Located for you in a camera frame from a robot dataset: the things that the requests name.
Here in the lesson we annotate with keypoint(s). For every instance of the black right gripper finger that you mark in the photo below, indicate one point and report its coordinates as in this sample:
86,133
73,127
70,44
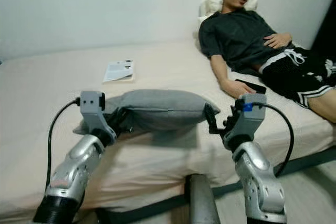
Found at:
232,116
211,118

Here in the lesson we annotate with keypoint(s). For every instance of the grey pillow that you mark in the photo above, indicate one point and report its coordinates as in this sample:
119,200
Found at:
163,106

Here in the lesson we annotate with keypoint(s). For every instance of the white pillow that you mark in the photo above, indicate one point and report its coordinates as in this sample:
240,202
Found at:
212,1

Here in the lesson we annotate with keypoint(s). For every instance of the black smartphone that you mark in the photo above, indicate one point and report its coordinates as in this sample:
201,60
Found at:
254,86

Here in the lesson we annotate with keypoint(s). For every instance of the white printed booklet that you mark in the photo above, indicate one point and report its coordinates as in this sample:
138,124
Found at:
118,71

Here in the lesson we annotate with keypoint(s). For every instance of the cream bed mattress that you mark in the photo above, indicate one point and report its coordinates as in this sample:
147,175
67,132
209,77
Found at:
42,108

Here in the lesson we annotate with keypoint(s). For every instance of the person in dark shirt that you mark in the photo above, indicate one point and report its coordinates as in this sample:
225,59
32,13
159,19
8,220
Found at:
239,32

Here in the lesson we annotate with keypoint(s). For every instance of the tall black panel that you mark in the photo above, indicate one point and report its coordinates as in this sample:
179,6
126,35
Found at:
326,38

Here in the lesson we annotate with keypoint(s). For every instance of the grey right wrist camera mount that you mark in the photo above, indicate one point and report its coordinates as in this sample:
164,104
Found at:
249,121

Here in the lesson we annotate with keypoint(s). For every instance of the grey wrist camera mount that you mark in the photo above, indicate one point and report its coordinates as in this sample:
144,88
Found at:
92,106
249,121

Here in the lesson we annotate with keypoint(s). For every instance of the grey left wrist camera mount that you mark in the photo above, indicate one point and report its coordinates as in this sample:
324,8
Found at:
92,106

